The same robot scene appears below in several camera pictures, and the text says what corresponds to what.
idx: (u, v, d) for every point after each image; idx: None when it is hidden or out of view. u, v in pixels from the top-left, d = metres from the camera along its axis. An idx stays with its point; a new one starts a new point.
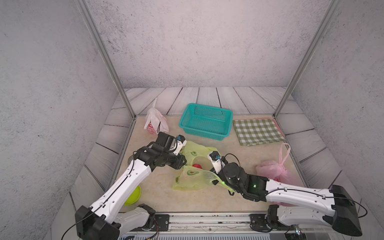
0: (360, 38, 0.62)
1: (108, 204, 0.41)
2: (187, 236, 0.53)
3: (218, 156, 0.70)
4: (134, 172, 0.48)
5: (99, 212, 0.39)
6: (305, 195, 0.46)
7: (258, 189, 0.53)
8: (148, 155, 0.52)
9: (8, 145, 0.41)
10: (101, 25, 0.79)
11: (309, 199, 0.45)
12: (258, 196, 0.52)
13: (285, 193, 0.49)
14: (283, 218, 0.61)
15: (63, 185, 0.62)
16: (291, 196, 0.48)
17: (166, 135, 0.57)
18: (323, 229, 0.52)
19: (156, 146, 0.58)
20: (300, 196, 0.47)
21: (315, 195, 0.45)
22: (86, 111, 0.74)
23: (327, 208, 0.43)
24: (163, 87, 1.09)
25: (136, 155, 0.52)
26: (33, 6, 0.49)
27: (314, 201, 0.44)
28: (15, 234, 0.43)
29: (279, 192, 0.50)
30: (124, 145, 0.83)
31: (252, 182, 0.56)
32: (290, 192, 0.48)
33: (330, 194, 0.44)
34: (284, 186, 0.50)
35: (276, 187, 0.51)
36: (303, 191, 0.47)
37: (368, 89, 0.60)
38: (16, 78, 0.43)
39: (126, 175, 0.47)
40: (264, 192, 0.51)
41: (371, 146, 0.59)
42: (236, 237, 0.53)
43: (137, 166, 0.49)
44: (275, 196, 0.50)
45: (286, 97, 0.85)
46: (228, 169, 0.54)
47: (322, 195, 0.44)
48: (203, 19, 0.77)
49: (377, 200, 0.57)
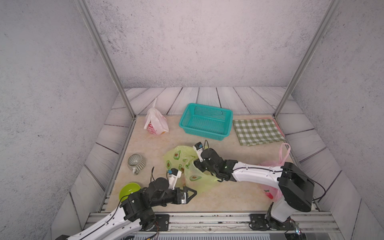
0: (360, 38, 0.62)
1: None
2: (187, 236, 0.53)
3: (200, 145, 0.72)
4: (112, 222, 0.50)
5: None
6: (260, 171, 0.53)
7: (228, 170, 0.61)
8: (134, 208, 0.53)
9: (8, 145, 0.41)
10: (101, 25, 0.79)
11: (262, 174, 0.51)
12: (228, 176, 0.61)
13: (245, 170, 0.56)
14: (274, 213, 0.63)
15: (63, 185, 0.62)
16: (250, 173, 0.54)
17: (155, 189, 0.54)
18: (323, 229, 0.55)
19: (144, 195, 0.58)
20: (256, 173, 0.53)
21: (268, 171, 0.51)
22: (86, 111, 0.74)
23: (274, 180, 0.48)
24: (163, 87, 1.09)
25: (122, 203, 0.54)
26: (33, 6, 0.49)
27: (266, 175, 0.50)
28: (15, 234, 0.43)
29: (241, 170, 0.57)
30: (125, 145, 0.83)
31: (225, 165, 0.67)
32: (250, 170, 0.55)
33: (279, 169, 0.49)
34: (247, 166, 0.58)
35: (240, 166, 0.59)
36: (259, 168, 0.54)
37: (368, 89, 0.60)
38: (16, 78, 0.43)
39: (104, 222, 0.50)
40: (231, 171, 0.59)
41: (371, 146, 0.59)
42: (236, 237, 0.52)
43: (117, 215, 0.52)
44: (238, 174, 0.57)
45: (286, 97, 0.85)
46: (203, 152, 0.66)
47: (273, 171, 0.50)
48: (203, 19, 0.77)
49: (376, 201, 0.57)
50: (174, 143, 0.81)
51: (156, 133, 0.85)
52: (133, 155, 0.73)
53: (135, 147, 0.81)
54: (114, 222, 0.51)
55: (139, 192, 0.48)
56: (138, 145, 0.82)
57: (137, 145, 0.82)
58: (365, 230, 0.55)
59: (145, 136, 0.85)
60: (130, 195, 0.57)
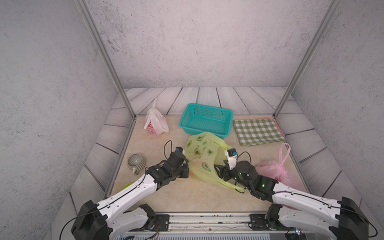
0: (360, 38, 0.62)
1: (112, 207, 0.44)
2: (187, 236, 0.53)
3: (235, 152, 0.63)
4: (143, 185, 0.52)
5: (103, 211, 0.42)
6: (310, 201, 0.48)
7: (266, 188, 0.57)
8: (158, 173, 0.57)
9: (8, 145, 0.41)
10: (101, 25, 0.79)
11: (314, 206, 0.47)
12: (266, 195, 0.56)
13: (290, 196, 0.51)
14: (284, 218, 0.61)
15: (63, 185, 0.62)
16: (297, 200, 0.50)
17: (178, 157, 0.61)
18: None
19: (166, 166, 0.62)
20: (305, 202, 0.48)
21: (321, 203, 0.46)
22: (86, 111, 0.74)
23: (331, 217, 0.44)
24: (163, 87, 1.09)
25: (148, 171, 0.57)
26: (33, 6, 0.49)
27: (318, 208, 0.46)
28: (15, 234, 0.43)
29: (285, 194, 0.52)
30: (124, 144, 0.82)
31: (262, 182, 0.60)
32: (296, 196, 0.50)
33: (337, 205, 0.44)
34: (292, 190, 0.52)
35: (283, 190, 0.54)
36: (309, 197, 0.49)
37: (368, 89, 0.60)
38: (16, 78, 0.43)
39: (135, 185, 0.51)
40: (271, 192, 0.55)
41: (371, 146, 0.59)
42: (236, 237, 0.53)
43: (146, 180, 0.53)
44: (281, 198, 0.53)
45: (286, 97, 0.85)
46: (241, 165, 0.59)
47: (328, 205, 0.45)
48: (203, 19, 0.77)
49: (377, 201, 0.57)
50: (174, 143, 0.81)
51: (156, 133, 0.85)
52: (133, 155, 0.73)
53: (135, 147, 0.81)
54: (146, 184, 0.52)
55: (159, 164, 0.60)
56: (138, 145, 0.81)
57: (137, 145, 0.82)
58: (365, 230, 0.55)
59: (145, 136, 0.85)
60: (152, 167, 0.59)
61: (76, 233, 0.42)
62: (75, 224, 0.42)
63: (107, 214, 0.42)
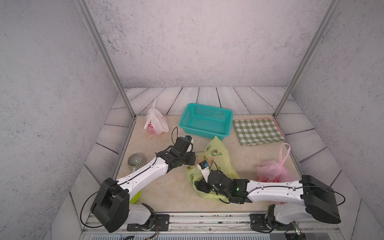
0: (360, 38, 0.62)
1: (132, 183, 0.46)
2: (187, 236, 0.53)
3: (206, 164, 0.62)
4: (156, 165, 0.55)
5: (124, 186, 0.45)
6: (278, 189, 0.49)
7: (241, 192, 0.57)
8: (168, 156, 0.61)
9: (8, 145, 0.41)
10: (101, 25, 0.79)
11: (282, 193, 0.48)
12: (243, 198, 0.56)
13: (262, 191, 0.52)
14: (279, 217, 0.62)
15: (63, 185, 0.62)
16: (268, 193, 0.51)
17: (185, 141, 0.65)
18: (323, 229, 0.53)
19: (174, 150, 0.65)
20: (275, 192, 0.50)
21: (287, 188, 0.48)
22: (86, 111, 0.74)
23: (298, 199, 0.45)
24: (163, 87, 1.09)
25: (158, 154, 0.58)
26: (33, 6, 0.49)
27: (286, 194, 0.47)
28: (15, 234, 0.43)
29: (257, 191, 0.53)
30: (124, 144, 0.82)
31: (236, 185, 0.62)
32: (267, 189, 0.52)
33: (300, 185, 0.46)
34: (262, 185, 0.54)
35: (255, 186, 0.55)
36: (276, 186, 0.50)
37: (368, 89, 0.60)
38: (16, 78, 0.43)
39: (149, 165, 0.54)
40: (245, 194, 0.55)
41: (371, 146, 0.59)
42: (235, 237, 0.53)
43: (158, 161, 0.57)
44: (255, 196, 0.53)
45: (286, 97, 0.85)
46: (212, 176, 0.60)
47: (293, 187, 0.47)
48: (203, 19, 0.77)
49: (377, 201, 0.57)
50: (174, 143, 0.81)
51: (156, 133, 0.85)
52: (133, 155, 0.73)
53: (135, 147, 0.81)
54: (159, 165, 0.56)
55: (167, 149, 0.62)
56: (138, 145, 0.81)
57: (137, 145, 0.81)
58: (365, 229, 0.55)
59: (145, 136, 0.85)
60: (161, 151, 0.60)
61: (99, 209, 0.43)
62: (96, 201, 0.44)
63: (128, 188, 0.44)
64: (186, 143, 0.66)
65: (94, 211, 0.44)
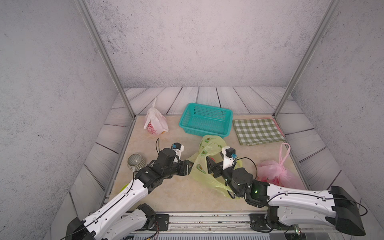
0: (360, 38, 0.62)
1: (101, 222, 0.42)
2: (187, 236, 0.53)
3: (233, 155, 0.66)
4: (132, 192, 0.49)
5: (90, 228, 0.41)
6: (304, 198, 0.47)
7: (260, 195, 0.53)
8: (149, 176, 0.54)
9: (8, 145, 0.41)
10: (101, 25, 0.79)
11: (310, 202, 0.46)
12: (261, 201, 0.53)
13: (286, 197, 0.50)
14: (284, 218, 0.61)
15: (63, 185, 0.62)
16: (293, 200, 0.48)
17: (167, 155, 0.57)
18: (323, 229, 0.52)
19: (157, 166, 0.58)
20: (301, 200, 0.47)
21: (316, 198, 0.46)
22: (86, 111, 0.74)
23: (328, 210, 0.43)
24: (163, 87, 1.09)
25: (136, 176, 0.54)
26: (33, 6, 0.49)
27: (315, 204, 0.45)
28: (15, 234, 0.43)
29: (280, 197, 0.50)
30: (124, 144, 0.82)
31: (253, 188, 0.52)
32: (291, 196, 0.49)
33: (330, 196, 0.45)
34: (285, 191, 0.51)
35: (277, 192, 0.52)
36: (302, 194, 0.48)
37: (368, 89, 0.60)
38: (16, 78, 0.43)
39: (123, 194, 0.48)
40: (266, 198, 0.52)
41: (371, 146, 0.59)
42: (235, 237, 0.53)
43: (136, 186, 0.51)
44: (277, 201, 0.51)
45: (286, 97, 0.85)
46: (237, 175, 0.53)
47: (322, 198, 0.45)
48: (203, 19, 0.77)
49: (376, 201, 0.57)
50: None
51: (157, 133, 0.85)
52: (133, 155, 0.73)
53: (135, 147, 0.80)
54: (136, 191, 0.50)
55: (148, 166, 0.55)
56: (138, 145, 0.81)
57: (137, 145, 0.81)
58: None
59: (145, 136, 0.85)
60: (141, 170, 0.57)
61: None
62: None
63: (95, 231, 0.40)
64: (168, 157, 0.58)
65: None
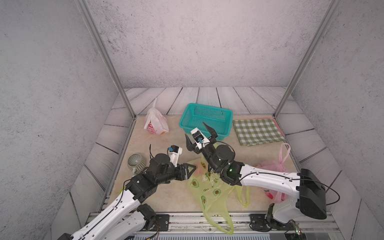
0: (360, 38, 0.62)
1: (88, 237, 0.41)
2: (187, 236, 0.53)
3: (201, 140, 0.59)
4: (121, 204, 0.47)
5: None
6: (273, 178, 0.48)
7: (234, 173, 0.55)
8: (140, 187, 0.51)
9: (8, 145, 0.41)
10: (101, 25, 0.79)
11: (277, 182, 0.47)
12: (234, 179, 0.55)
13: (256, 176, 0.51)
14: (276, 214, 0.63)
15: (63, 185, 0.62)
16: (262, 179, 0.49)
17: (159, 164, 0.53)
18: (323, 229, 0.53)
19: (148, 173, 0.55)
20: (269, 180, 0.48)
21: (283, 178, 0.47)
22: (86, 111, 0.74)
23: (293, 190, 0.44)
24: (163, 87, 1.09)
25: (127, 186, 0.51)
26: (33, 7, 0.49)
27: (281, 183, 0.46)
28: (15, 234, 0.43)
29: (251, 176, 0.52)
30: (125, 145, 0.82)
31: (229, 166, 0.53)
32: (261, 175, 0.50)
33: (296, 177, 0.46)
34: (257, 170, 0.52)
35: (249, 171, 0.53)
36: (272, 174, 0.49)
37: (368, 89, 0.60)
38: (16, 78, 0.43)
39: (112, 207, 0.47)
40: (238, 176, 0.53)
41: (371, 146, 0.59)
42: (235, 237, 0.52)
43: (125, 198, 0.49)
44: (249, 180, 0.52)
45: (286, 97, 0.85)
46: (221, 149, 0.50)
47: (289, 178, 0.46)
48: (203, 19, 0.77)
49: (376, 201, 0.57)
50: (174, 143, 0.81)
51: (156, 133, 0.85)
52: (133, 155, 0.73)
53: (135, 147, 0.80)
54: (125, 203, 0.48)
55: (141, 174, 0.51)
56: (138, 145, 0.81)
57: (137, 145, 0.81)
58: (365, 229, 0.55)
59: (145, 137, 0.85)
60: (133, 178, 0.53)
61: None
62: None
63: None
64: (161, 165, 0.53)
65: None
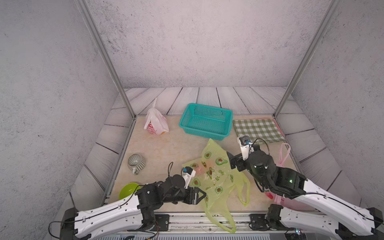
0: (360, 38, 0.62)
1: (87, 223, 0.45)
2: (187, 236, 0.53)
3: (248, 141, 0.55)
4: (125, 207, 0.50)
5: (77, 225, 0.44)
6: (343, 209, 0.41)
7: (289, 184, 0.45)
8: (148, 198, 0.53)
9: (8, 145, 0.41)
10: (101, 25, 0.79)
11: (348, 214, 0.41)
12: (291, 191, 0.45)
13: (324, 200, 0.43)
14: (287, 220, 0.61)
15: (63, 185, 0.62)
16: (330, 205, 0.42)
17: (172, 186, 0.52)
18: None
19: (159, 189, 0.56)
20: (338, 208, 0.41)
21: (356, 213, 0.41)
22: (86, 111, 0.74)
23: (365, 228, 0.40)
24: (163, 87, 1.09)
25: (137, 191, 0.54)
26: (33, 6, 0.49)
27: (354, 218, 0.40)
28: (15, 234, 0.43)
29: (319, 198, 0.43)
30: (125, 145, 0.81)
31: (285, 176, 0.47)
32: (330, 201, 0.42)
33: (369, 216, 0.40)
34: (325, 193, 0.43)
35: (315, 191, 0.44)
36: (342, 204, 0.42)
37: (368, 89, 0.60)
38: (16, 78, 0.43)
39: (117, 205, 0.49)
40: (299, 191, 0.44)
41: (371, 146, 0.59)
42: (235, 237, 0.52)
43: (131, 202, 0.51)
44: (314, 201, 0.44)
45: (286, 96, 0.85)
46: (255, 157, 0.48)
47: (362, 215, 0.40)
48: (203, 19, 0.77)
49: (377, 201, 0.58)
50: (174, 143, 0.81)
51: (156, 133, 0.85)
52: (133, 155, 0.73)
53: (135, 147, 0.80)
54: (127, 208, 0.50)
55: (153, 185, 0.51)
56: (138, 145, 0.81)
57: (137, 145, 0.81)
58: None
59: (145, 137, 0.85)
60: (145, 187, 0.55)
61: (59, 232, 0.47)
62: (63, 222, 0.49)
63: (77, 230, 0.43)
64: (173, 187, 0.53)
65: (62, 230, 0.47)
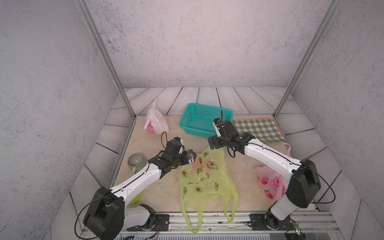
0: (360, 37, 0.62)
1: (126, 190, 0.46)
2: (187, 236, 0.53)
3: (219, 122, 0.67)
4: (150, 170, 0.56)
5: (118, 194, 0.44)
6: (275, 156, 0.50)
7: (242, 140, 0.59)
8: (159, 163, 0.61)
9: (7, 145, 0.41)
10: (101, 25, 0.79)
11: (277, 160, 0.49)
12: (239, 146, 0.59)
13: (260, 150, 0.54)
14: (274, 208, 0.65)
15: (63, 185, 0.62)
16: (264, 153, 0.52)
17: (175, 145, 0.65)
18: (323, 229, 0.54)
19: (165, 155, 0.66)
20: (270, 156, 0.51)
21: (285, 159, 0.49)
22: (86, 111, 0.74)
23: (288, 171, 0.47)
24: (163, 87, 1.09)
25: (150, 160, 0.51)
26: (33, 7, 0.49)
27: (280, 163, 0.48)
28: (15, 234, 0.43)
29: (255, 147, 0.55)
30: (125, 145, 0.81)
31: (239, 135, 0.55)
32: (265, 150, 0.53)
33: (298, 162, 0.47)
34: (263, 145, 0.55)
35: (256, 143, 0.56)
36: (276, 153, 0.51)
37: (368, 89, 0.60)
38: (16, 79, 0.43)
39: (142, 172, 0.54)
40: (244, 143, 0.57)
41: (371, 146, 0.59)
42: (235, 237, 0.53)
43: (151, 167, 0.57)
44: (251, 150, 0.56)
45: (286, 97, 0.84)
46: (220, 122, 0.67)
47: (290, 161, 0.48)
48: (203, 19, 0.77)
49: (376, 200, 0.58)
50: None
51: (157, 133, 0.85)
52: (133, 155, 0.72)
53: (135, 147, 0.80)
54: (153, 170, 0.56)
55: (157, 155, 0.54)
56: (138, 145, 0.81)
57: (137, 145, 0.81)
58: (365, 229, 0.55)
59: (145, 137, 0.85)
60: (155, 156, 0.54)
61: (93, 220, 0.42)
62: (89, 212, 0.43)
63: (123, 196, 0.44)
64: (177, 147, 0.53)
65: (89, 223, 0.42)
